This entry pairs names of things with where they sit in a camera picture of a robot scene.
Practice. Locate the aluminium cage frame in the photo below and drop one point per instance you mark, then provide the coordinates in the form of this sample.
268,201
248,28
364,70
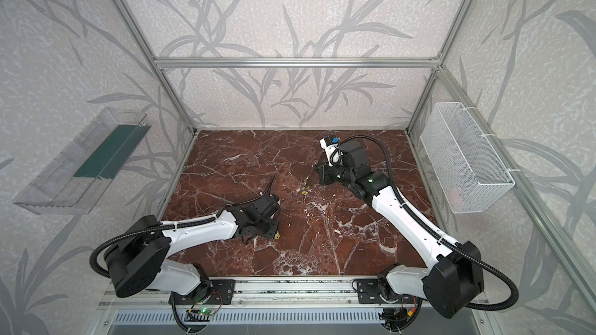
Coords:
576,266

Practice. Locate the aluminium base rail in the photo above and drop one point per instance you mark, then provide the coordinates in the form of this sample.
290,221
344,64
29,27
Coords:
321,292

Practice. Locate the white wire mesh basket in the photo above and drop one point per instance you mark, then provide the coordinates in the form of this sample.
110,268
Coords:
471,174

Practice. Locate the left circuit board with wires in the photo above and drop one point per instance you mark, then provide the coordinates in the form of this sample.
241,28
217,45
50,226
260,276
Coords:
193,321

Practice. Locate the silver metal key holder plate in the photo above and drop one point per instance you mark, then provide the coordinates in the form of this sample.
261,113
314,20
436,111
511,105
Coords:
311,177

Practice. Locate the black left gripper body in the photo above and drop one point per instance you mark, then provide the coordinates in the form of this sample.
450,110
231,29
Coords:
269,226

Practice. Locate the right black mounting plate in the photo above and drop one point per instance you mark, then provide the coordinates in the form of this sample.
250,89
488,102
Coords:
372,291

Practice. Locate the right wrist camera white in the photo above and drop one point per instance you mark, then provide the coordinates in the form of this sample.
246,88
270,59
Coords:
330,144

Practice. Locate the clear plastic wall tray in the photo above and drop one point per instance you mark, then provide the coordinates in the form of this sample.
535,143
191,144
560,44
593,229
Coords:
77,178

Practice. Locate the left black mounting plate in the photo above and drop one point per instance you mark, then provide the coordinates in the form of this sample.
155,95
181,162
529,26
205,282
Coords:
218,291

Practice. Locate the right connector with wires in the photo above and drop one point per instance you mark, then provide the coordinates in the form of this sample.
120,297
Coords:
398,319

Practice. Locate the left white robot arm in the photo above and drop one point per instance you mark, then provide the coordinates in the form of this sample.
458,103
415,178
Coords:
140,259

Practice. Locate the black mounting plate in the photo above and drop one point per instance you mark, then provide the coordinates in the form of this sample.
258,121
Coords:
372,291
218,291

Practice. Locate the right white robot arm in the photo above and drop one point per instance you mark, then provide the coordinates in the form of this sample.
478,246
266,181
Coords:
448,281

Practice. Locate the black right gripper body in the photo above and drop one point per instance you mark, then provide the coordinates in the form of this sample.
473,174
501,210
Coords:
323,173

